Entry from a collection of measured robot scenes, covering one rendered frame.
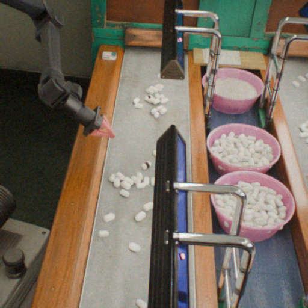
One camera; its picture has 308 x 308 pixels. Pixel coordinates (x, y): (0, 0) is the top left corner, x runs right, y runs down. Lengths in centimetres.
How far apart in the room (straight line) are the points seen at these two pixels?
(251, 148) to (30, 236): 86
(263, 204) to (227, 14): 105
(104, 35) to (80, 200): 108
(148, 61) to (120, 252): 115
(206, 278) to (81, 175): 55
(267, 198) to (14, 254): 85
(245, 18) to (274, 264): 124
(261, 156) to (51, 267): 88
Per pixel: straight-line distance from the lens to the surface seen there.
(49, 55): 170
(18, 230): 192
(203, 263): 143
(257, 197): 171
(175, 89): 218
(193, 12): 195
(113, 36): 245
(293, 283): 157
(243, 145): 190
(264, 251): 162
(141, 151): 181
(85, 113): 161
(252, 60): 241
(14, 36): 351
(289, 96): 225
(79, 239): 147
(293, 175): 178
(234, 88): 225
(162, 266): 98
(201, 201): 160
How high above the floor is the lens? 186
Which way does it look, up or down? 39 degrees down
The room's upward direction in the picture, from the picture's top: 4 degrees clockwise
